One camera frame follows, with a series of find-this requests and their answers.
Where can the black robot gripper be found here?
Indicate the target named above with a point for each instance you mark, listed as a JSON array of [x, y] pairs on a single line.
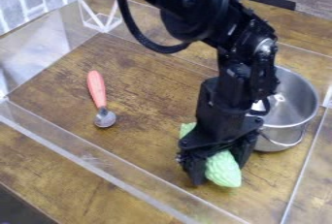
[[223, 128]]

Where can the green bitter gourd toy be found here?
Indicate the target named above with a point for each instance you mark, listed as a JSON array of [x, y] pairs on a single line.
[[223, 170]]

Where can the silver metal pot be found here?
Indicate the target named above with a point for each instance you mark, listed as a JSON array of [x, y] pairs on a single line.
[[294, 107]]

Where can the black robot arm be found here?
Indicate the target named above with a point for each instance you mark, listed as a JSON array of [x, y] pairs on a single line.
[[244, 39]]

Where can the clear acrylic enclosure walls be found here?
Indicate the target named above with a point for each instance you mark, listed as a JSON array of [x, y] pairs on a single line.
[[114, 175]]

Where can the orange handled metal scoop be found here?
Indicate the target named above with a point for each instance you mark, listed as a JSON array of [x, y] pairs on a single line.
[[106, 117]]

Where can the clear acrylic triangular bracket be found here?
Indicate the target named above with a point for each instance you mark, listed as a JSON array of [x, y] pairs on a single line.
[[98, 21]]

